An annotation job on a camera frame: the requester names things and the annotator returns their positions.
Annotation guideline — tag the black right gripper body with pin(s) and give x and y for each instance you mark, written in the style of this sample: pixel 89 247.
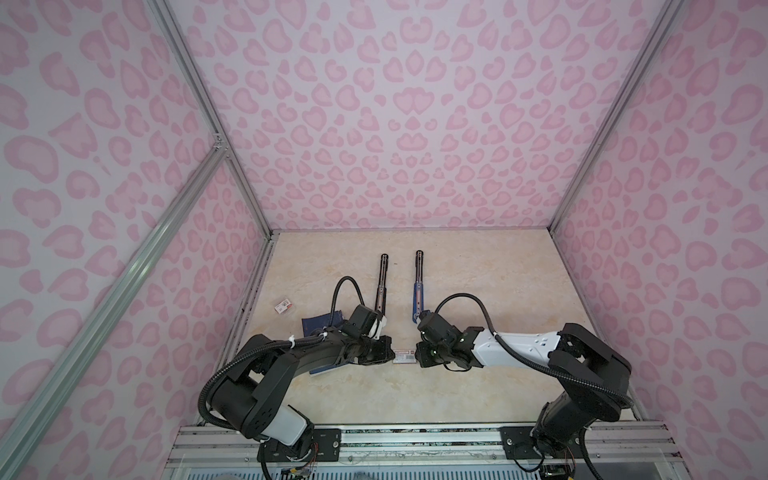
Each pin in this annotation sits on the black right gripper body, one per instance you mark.
pixel 432 355

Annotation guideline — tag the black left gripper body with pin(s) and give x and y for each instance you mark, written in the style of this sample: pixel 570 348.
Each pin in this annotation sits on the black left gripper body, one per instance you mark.
pixel 375 351

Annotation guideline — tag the blue stapler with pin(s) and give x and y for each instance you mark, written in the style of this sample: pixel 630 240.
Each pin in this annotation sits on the blue stapler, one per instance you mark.
pixel 418 289

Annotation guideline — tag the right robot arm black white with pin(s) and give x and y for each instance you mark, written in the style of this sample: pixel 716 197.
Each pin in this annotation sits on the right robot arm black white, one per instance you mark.
pixel 593 376

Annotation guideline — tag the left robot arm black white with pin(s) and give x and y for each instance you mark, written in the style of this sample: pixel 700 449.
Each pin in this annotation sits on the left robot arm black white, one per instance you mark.
pixel 246 395

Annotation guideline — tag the blue notebook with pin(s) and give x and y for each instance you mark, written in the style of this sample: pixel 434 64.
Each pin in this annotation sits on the blue notebook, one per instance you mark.
pixel 318 326

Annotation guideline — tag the small red white staple box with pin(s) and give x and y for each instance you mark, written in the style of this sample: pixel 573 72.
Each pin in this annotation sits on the small red white staple box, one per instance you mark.
pixel 283 306

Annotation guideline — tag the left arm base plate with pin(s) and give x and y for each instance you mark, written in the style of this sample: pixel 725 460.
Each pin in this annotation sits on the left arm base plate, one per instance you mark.
pixel 316 444

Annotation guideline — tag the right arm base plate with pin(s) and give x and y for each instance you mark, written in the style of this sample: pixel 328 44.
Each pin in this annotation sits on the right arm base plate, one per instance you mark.
pixel 519 443

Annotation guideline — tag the aluminium front rail frame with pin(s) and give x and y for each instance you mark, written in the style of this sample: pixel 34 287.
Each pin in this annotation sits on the aluminium front rail frame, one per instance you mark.
pixel 623 450

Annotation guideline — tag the aluminium diagonal frame bar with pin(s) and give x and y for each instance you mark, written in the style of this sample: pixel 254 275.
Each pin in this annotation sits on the aluminium diagonal frame bar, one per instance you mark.
pixel 39 413

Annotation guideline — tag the aluminium corner frame post left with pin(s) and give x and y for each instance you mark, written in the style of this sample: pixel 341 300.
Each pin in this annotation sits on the aluminium corner frame post left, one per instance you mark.
pixel 180 49

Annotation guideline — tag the aluminium corner frame post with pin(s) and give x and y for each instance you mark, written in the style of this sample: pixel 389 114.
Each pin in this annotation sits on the aluminium corner frame post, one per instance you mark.
pixel 180 49
pixel 662 28

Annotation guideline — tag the aluminium corner frame post right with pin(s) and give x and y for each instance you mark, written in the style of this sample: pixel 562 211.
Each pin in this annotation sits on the aluminium corner frame post right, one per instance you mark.
pixel 662 28

